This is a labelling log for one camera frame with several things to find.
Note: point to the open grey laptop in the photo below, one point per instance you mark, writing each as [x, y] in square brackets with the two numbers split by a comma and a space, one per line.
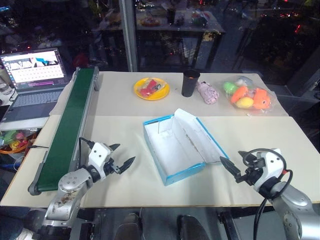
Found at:
[37, 97]

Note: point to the orange toy carrot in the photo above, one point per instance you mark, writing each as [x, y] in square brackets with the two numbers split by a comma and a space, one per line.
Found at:
[238, 94]

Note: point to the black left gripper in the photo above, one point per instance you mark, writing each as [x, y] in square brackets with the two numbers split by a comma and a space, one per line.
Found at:
[112, 167]

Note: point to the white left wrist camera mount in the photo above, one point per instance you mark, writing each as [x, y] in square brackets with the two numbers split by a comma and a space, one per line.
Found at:
[98, 155]

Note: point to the orange basket of toys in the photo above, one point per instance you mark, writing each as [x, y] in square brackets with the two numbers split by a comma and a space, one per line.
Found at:
[15, 143]

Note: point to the green conveyor belt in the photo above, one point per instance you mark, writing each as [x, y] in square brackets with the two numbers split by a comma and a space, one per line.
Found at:
[67, 125]

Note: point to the clear plastic toy bag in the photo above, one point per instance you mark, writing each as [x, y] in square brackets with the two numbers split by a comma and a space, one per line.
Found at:
[250, 82]

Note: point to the pink folded cloth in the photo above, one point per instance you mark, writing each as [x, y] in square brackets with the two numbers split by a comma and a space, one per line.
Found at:
[208, 95]

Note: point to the green toy ball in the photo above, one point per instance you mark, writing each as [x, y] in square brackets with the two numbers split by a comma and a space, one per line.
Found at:
[230, 87]

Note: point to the blue white box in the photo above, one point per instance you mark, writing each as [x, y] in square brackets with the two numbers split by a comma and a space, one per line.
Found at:
[180, 147]

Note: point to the grey metal pillar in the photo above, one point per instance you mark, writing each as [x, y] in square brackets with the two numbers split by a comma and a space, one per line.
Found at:
[128, 35]

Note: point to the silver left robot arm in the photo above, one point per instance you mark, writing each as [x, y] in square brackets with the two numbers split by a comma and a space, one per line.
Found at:
[70, 182]

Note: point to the yellow toy lemon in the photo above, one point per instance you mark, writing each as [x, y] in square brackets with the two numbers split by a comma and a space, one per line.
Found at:
[245, 103]

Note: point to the red toy pieces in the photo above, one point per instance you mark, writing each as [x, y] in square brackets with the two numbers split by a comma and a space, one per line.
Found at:
[147, 88]

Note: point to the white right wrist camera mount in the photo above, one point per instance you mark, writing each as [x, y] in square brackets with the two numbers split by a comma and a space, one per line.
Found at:
[271, 162]

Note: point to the yellow plate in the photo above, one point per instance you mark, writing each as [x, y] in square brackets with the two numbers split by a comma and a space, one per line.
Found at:
[162, 93]

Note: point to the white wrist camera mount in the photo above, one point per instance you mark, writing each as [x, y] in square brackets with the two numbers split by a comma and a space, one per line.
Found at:
[98, 155]
[271, 162]

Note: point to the black cup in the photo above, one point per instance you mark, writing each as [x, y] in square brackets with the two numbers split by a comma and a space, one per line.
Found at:
[189, 83]

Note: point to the orange toy fish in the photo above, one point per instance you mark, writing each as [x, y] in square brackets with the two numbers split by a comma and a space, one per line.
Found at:
[262, 98]

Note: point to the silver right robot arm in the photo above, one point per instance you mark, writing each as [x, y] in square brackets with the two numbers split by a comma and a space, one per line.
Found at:
[295, 205]

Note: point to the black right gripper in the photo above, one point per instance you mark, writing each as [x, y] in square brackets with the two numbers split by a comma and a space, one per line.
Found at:
[251, 172]

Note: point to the dark rounded shape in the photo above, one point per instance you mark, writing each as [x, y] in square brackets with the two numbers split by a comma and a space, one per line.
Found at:
[191, 228]
[130, 227]

